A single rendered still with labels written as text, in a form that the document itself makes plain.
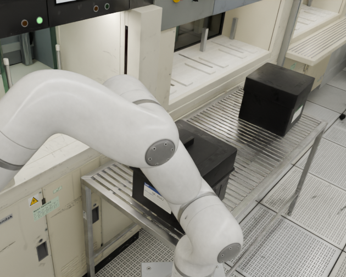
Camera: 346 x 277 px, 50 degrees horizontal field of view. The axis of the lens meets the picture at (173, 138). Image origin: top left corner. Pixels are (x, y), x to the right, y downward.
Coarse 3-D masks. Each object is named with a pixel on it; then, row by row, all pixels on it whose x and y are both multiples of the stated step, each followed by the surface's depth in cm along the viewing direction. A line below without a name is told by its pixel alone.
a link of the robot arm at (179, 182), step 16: (112, 80) 67; (128, 80) 66; (128, 96) 62; (144, 96) 62; (176, 160) 72; (192, 160) 77; (160, 176) 72; (176, 176) 73; (192, 176) 76; (160, 192) 77; (176, 192) 76; (192, 192) 78; (208, 192) 92; (176, 208) 92
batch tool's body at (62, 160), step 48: (48, 0) 111; (96, 0) 125; (144, 0) 143; (0, 48) 158; (96, 48) 162; (144, 48) 147; (0, 96) 181; (48, 144) 154; (0, 192) 129; (48, 192) 147; (0, 240) 137; (48, 240) 159; (96, 240) 190
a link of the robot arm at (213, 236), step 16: (192, 208) 89; (208, 208) 88; (224, 208) 89; (192, 224) 87; (208, 224) 85; (224, 224) 84; (192, 240) 87; (208, 240) 83; (224, 240) 82; (240, 240) 85; (176, 256) 99; (192, 256) 89; (208, 256) 84; (224, 256) 83; (192, 272) 97; (208, 272) 98
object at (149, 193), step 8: (136, 176) 140; (136, 184) 142; (144, 184) 138; (224, 184) 145; (136, 192) 144; (144, 192) 140; (152, 192) 137; (216, 192) 142; (224, 192) 149; (136, 200) 146; (144, 200) 142; (152, 200) 139; (160, 200) 135; (152, 208) 141; (160, 208) 138; (168, 208) 134; (160, 216) 140; (168, 216) 136; (176, 224) 135; (184, 232) 135
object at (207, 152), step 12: (180, 120) 151; (180, 132) 144; (192, 132) 145; (204, 132) 145; (192, 144) 138; (204, 144) 139; (216, 144) 140; (228, 144) 140; (192, 156) 132; (204, 156) 132; (216, 156) 133; (228, 156) 134; (132, 168) 138; (204, 168) 127; (216, 168) 130; (228, 168) 139; (216, 180) 135
